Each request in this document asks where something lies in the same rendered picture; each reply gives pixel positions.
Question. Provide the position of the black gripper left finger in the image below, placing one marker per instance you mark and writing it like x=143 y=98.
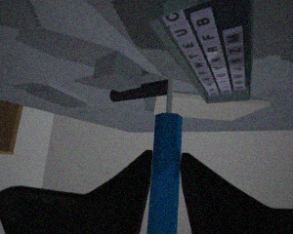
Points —
x=115 y=207

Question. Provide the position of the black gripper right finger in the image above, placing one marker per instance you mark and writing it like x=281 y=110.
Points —
x=215 y=206

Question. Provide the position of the blue stylus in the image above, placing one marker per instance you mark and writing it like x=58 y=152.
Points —
x=166 y=169

